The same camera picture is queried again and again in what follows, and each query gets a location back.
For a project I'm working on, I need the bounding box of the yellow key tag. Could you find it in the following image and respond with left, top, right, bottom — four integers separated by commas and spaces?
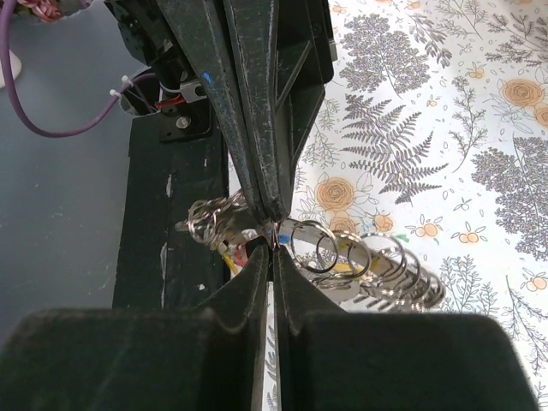
217, 242, 248, 277

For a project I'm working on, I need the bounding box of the large metal key ring disc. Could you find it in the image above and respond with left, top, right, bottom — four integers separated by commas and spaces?
175, 192, 445, 313

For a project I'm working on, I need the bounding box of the floral patterned table mat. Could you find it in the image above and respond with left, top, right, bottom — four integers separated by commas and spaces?
226, 0, 548, 411

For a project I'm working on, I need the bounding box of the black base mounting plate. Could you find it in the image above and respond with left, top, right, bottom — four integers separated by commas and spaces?
112, 99, 229, 310

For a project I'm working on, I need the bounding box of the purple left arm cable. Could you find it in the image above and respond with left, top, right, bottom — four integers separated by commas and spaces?
0, 0, 159, 139

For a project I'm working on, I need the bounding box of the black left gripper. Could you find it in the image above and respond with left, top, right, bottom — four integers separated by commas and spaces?
106, 0, 334, 223

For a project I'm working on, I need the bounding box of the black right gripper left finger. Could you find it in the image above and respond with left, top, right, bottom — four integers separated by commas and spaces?
1, 244, 270, 410

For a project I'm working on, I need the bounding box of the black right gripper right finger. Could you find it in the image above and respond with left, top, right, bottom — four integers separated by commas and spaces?
271, 248, 537, 410

